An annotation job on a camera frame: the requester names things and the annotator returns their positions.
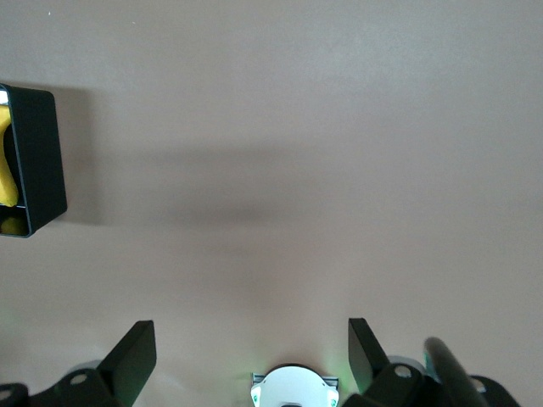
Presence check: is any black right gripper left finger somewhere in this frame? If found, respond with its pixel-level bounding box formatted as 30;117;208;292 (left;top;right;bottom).
0;320;157;407

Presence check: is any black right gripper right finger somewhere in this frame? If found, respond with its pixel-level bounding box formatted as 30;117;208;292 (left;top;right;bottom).
339;317;521;407

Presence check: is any yellow banana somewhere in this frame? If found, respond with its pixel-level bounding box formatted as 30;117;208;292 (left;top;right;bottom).
0;103;20;209

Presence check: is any black plastic box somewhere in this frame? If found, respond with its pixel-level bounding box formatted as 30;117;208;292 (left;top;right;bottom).
0;82;69;239

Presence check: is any brown table mat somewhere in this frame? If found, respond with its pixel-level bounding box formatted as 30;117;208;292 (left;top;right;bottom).
0;0;543;407

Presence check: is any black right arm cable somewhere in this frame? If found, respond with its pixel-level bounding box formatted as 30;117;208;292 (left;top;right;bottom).
423;337;491;407

